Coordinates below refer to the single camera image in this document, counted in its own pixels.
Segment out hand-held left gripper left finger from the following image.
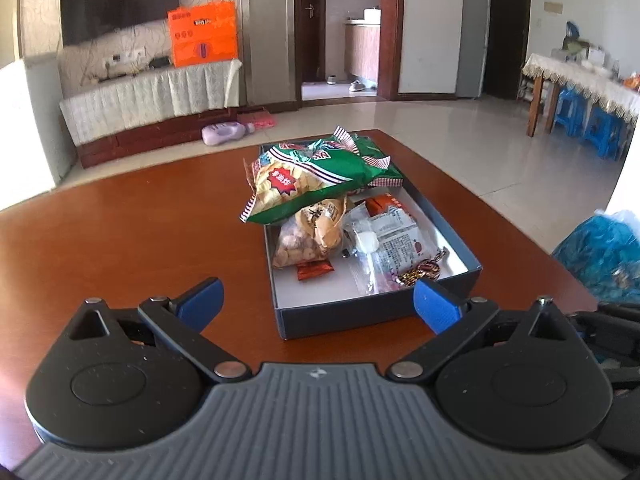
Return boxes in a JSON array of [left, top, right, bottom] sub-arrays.
[[67, 276, 253, 381]]

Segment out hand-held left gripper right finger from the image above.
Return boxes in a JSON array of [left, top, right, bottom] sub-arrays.
[[386, 279, 576, 381]]

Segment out clear packet with white label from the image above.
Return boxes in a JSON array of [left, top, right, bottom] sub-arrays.
[[372, 210, 438, 291]]

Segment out clear packet with white rounds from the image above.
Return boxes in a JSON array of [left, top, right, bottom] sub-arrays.
[[342, 205, 386, 296]]

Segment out blue-grey cardboard box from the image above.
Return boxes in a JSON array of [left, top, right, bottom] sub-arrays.
[[259, 130, 483, 341]]

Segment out orange snack packet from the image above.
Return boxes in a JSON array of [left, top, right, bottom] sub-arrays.
[[364, 192, 418, 221]]

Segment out small red snack packet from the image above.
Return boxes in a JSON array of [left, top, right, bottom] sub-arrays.
[[296, 261, 334, 282]]

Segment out tan nut snack packet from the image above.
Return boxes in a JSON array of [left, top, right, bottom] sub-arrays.
[[271, 195, 348, 271]]

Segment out green striped snack packet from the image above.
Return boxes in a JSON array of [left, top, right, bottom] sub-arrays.
[[327, 127, 405, 196], [239, 147, 383, 226]]

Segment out blue plastic bag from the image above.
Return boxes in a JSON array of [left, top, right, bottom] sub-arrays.
[[550, 210, 640, 306]]

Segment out wooden television cabinet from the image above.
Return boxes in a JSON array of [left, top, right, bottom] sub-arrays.
[[77, 105, 251, 170]]

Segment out purple plastic bottle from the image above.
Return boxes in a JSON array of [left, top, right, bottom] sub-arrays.
[[201, 122, 256, 147]]

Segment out pink slippers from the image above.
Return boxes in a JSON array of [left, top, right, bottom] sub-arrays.
[[237, 110, 277, 130]]

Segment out blue plastic stool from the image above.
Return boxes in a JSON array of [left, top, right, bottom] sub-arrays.
[[582, 105, 626, 161], [552, 86, 591, 137]]

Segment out cloth-covered TV cabinet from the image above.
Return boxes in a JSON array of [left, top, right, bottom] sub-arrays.
[[59, 59, 243, 147]]

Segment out white chest freezer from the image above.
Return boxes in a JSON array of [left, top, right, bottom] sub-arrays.
[[0, 55, 76, 211]]

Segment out dining table with lace cloth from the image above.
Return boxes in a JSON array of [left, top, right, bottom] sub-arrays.
[[521, 52, 640, 126]]

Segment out wooden kitchen cabinet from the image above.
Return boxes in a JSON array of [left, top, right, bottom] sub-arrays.
[[345, 20, 381, 81]]

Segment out orange cardboard box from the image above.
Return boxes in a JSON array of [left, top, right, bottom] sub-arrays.
[[166, 0, 238, 68]]

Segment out dark wooden door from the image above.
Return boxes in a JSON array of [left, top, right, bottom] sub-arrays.
[[482, 0, 532, 101]]

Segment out brown wooden door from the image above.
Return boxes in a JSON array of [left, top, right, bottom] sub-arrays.
[[295, 0, 326, 86]]

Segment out white wall sockets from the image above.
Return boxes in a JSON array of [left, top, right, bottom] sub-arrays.
[[102, 46, 146, 68]]

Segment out wall-mounted television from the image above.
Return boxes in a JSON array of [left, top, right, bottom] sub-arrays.
[[60, 0, 180, 47]]

